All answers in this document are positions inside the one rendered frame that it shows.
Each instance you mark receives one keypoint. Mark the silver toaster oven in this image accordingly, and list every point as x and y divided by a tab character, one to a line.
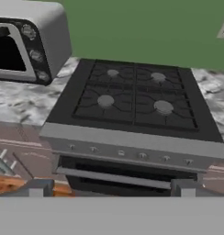
52	33

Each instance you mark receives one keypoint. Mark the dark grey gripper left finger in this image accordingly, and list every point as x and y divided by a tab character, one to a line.
40	185

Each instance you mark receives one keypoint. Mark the silver stove knob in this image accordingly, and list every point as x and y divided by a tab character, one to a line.
93	149
72	147
188	161
121	152
166	158
143	156

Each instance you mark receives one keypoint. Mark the silver stove control panel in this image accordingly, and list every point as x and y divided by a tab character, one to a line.
129	147

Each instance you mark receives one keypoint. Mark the black oven door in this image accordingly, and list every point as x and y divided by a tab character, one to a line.
126	171

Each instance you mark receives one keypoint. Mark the brown base cupboard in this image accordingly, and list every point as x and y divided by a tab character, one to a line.
219	176
28	143

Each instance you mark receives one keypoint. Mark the black gas hob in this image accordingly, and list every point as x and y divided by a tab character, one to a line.
132	95

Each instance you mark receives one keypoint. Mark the toaster oven round knob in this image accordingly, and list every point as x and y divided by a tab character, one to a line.
43	75
28	31
36	55

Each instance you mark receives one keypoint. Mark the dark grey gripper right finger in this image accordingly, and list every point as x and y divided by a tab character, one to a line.
183	185

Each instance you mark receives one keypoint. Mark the toaster oven glass door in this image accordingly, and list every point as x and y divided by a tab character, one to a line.
6	55

